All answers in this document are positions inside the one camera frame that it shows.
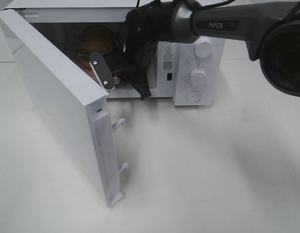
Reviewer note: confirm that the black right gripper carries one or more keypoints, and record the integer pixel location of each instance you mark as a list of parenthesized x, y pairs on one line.
[(146, 26)]

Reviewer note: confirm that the pink round plate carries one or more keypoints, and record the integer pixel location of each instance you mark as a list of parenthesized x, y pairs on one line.
[(118, 81)]

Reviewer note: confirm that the round white door release button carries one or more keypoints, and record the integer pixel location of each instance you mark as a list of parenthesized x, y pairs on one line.
[(193, 96)]

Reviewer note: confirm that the white microwave door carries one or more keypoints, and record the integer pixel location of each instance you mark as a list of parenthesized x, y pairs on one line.
[(69, 102)]

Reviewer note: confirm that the burger with lettuce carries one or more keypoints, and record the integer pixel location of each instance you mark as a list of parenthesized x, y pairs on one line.
[(94, 38)]

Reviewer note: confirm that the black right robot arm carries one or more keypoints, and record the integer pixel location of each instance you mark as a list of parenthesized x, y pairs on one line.
[(271, 31)]

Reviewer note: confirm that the white warning label sticker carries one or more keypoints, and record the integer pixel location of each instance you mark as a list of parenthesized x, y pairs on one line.
[(167, 57)]

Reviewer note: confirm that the white microwave oven body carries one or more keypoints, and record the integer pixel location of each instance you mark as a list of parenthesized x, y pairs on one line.
[(61, 21)]

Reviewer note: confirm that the lower white microwave knob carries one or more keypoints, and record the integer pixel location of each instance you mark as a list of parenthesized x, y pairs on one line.
[(198, 77)]

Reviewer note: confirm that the white microwave knob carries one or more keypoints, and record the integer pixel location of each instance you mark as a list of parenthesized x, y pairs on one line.
[(203, 48), (198, 77)]

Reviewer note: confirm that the upper white microwave knob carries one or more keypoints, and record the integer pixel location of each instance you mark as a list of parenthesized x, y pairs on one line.
[(203, 48)]

